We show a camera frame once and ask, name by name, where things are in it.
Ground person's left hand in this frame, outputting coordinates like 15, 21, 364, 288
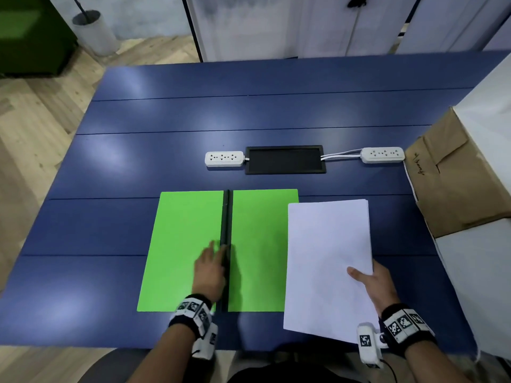
191, 240, 230, 304

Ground person's right hand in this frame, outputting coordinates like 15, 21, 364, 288
346, 259, 401, 317

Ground green folder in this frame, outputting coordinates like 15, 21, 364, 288
136, 188, 299, 313

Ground pile of white papers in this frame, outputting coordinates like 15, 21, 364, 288
283, 199, 381, 344

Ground person's left forearm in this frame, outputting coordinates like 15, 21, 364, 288
127, 324, 196, 383

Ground person's right forearm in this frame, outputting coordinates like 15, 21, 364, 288
405, 339, 474, 383

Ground person's black clothing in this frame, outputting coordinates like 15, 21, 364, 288
227, 348, 372, 383

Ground left marker wristband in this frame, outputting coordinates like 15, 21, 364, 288
168, 294, 213, 339

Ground white cabinet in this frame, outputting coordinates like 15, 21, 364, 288
433, 53, 511, 362

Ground white power strip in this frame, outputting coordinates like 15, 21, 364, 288
204, 151, 246, 169
360, 146, 406, 164

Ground brown cardboard box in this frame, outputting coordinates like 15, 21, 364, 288
403, 107, 511, 239

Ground grey plant pot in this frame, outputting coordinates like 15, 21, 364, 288
71, 10, 120, 57

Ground white partition panels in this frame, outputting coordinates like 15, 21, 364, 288
182, 0, 511, 62

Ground dark green cabinet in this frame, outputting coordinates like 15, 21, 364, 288
0, 0, 77, 78

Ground green potted plant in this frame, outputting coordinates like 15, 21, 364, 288
71, 0, 90, 22

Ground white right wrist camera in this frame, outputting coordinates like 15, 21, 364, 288
356, 322, 389, 370

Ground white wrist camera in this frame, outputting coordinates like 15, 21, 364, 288
191, 322, 219, 362
356, 322, 389, 370

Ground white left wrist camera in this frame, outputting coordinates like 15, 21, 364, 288
191, 322, 219, 362

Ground black right camera cable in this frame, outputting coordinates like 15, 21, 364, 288
379, 359, 400, 383

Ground white power cable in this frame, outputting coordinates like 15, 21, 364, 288
320, 149, 363, 161

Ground black desk cable tray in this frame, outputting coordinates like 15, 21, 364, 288
244, 145, 327, 175

